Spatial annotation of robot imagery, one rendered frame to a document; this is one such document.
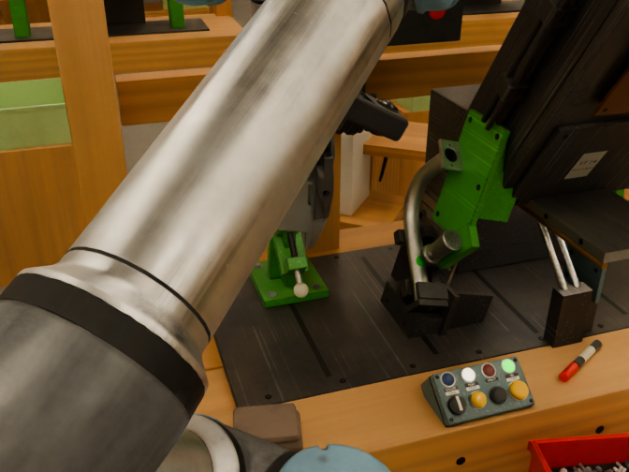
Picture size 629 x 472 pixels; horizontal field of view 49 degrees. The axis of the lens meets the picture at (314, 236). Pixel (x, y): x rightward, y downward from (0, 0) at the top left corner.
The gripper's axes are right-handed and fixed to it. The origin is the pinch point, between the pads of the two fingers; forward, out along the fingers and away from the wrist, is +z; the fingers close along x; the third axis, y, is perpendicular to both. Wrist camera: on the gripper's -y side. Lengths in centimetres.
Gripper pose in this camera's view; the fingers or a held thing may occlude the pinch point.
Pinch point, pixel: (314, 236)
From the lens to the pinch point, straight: 74.3
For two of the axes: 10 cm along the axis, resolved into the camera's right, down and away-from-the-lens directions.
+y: -9.5, 1.4, -2.7
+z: 0.0, 8.8, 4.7
